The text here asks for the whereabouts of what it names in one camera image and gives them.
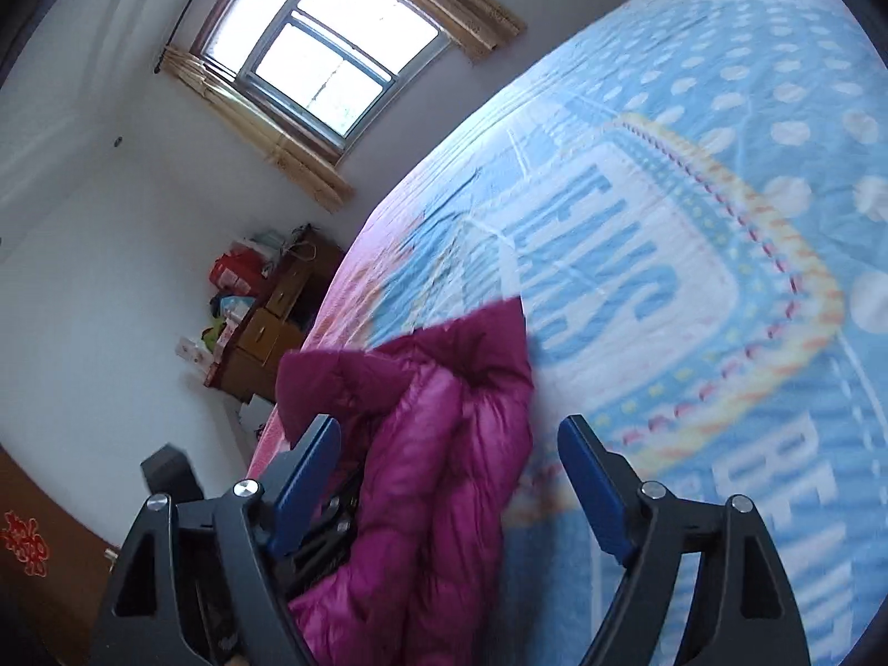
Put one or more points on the bed with pink-blue sheet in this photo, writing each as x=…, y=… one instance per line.
x=694, y=152

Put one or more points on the wooden desk with drawers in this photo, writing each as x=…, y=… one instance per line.
x=277, y=319

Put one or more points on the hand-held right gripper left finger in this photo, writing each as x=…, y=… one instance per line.
x=305, y=485

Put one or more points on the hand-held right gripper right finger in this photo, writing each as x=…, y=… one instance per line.
x=590, y=492

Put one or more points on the beige patterned curtain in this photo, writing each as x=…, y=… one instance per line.
x=263, y=132
x=451, y=0

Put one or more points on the sliding glass window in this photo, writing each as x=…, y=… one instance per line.
x=326, y=48

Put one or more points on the white paper bag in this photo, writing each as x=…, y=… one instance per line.
x=253, y=420

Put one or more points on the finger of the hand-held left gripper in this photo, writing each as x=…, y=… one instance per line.
x=326, y=534

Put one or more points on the white plastic bag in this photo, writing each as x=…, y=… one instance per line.
x=267, y=241

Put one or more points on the magenta puffer jacket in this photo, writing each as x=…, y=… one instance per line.
x=444, y=430

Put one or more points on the dark curtain rod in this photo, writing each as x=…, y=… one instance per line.
x=208, y=10

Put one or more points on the green packet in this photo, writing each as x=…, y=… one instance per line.
x=213, y=334

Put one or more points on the red paper ornament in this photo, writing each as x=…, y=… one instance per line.
x=26, y=542

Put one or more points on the brown wooden door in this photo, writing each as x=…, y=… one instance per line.
x=62, y=610

